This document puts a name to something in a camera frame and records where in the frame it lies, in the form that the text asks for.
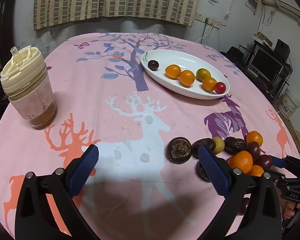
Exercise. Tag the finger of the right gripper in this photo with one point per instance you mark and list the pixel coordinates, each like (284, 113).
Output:
(276, 176)
(277, 162)

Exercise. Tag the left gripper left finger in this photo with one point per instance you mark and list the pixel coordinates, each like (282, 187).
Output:
(68, 183)

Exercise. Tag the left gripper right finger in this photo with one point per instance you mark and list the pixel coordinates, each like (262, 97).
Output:
(230, 183)

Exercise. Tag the dark red cherry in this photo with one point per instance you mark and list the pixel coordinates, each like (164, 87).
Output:
(264, 161)

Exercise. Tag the red cherry tomato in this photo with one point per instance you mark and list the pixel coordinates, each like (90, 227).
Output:
(243, 207)
(220, 88)

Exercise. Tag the large mandarin orange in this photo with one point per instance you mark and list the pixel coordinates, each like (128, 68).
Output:
(242, 160)

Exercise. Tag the small mandarin orange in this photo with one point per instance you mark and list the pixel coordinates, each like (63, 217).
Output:
(254, 136)

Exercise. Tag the dark purple plum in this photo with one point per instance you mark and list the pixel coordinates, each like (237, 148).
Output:
(254, 149)

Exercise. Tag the person's right hand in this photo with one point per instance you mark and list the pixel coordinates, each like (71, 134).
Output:
(290, 206)

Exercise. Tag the small yellow-green fruit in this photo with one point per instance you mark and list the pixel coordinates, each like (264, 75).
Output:
(220, 145)

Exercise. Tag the white plastic bucket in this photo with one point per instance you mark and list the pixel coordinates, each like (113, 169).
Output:
(288, 104)

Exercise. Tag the black monitor on rack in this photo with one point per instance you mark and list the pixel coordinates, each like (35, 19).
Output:
(264, 64)

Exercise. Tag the cream lidded drink cup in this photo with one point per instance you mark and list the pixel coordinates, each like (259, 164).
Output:
(26, 83)

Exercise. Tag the pink patterned tablecloth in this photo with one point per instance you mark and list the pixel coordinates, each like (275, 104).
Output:
(105, 98)

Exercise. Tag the black speaker box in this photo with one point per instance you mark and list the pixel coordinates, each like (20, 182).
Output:
(282, 50)

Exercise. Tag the yellow-green kumquat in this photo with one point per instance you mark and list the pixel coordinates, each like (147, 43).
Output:
(202, 73)

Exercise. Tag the white oval plate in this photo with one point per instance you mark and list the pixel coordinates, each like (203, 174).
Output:
(185, 62)

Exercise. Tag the dark cherry with stem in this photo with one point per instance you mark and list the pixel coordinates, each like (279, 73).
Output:
(152, 64)

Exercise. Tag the white air conditioner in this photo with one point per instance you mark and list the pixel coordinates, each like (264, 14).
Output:
(290, 7)

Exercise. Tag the checked beige curtain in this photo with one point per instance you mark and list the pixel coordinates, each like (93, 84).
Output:
(47, 13)

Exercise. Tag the white wall socket strip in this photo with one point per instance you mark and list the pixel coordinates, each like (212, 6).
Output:
(215, 22)

